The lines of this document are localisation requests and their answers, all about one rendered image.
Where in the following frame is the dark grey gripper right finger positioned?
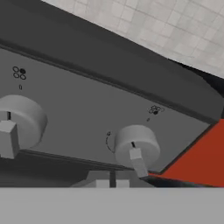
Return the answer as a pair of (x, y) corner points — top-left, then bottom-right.
(115, 171), (156, 189)

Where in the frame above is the grey stove knob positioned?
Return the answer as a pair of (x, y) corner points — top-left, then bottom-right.
(114, 124), (162, 179)
(0, 94), (49, 160)

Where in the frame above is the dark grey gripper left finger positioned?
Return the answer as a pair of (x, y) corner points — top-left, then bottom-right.
(71, 171), (112, 189)

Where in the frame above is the dark grey stove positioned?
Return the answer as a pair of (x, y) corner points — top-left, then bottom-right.
(0, 0), (224, 189)

